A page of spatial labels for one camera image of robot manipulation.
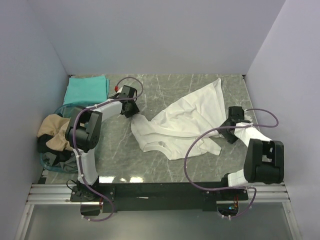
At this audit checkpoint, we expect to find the white printed t shirt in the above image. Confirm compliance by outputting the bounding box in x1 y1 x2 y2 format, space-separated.
131 78 227 161

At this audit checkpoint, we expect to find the beige t shirt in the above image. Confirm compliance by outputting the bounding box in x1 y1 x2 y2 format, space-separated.
37 114 73 152

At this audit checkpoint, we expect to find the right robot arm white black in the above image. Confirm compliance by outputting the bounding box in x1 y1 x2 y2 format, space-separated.
218 106 285 200

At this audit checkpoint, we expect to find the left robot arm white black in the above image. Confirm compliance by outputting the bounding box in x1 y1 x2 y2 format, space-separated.
65 85 140 201

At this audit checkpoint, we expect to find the folded teal t shirt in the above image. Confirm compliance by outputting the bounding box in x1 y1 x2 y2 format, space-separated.
63 75 110 105

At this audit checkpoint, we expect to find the clear blue plastic bin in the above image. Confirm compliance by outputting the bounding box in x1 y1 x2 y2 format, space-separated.
38 102 87 174

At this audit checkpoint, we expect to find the grey t shirt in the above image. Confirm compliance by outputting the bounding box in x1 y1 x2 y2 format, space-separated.
39 152 78 174

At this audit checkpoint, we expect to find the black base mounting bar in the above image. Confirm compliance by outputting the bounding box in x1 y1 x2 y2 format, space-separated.
70 182 249 213

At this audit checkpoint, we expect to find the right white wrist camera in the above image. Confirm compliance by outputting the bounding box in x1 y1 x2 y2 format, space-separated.
244 112 255 122

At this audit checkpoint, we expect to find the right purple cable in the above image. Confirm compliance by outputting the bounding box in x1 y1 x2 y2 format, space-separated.
184 107 280 219

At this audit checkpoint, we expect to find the aluminium rail frame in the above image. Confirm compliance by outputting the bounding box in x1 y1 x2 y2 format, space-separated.
15 183 302 240

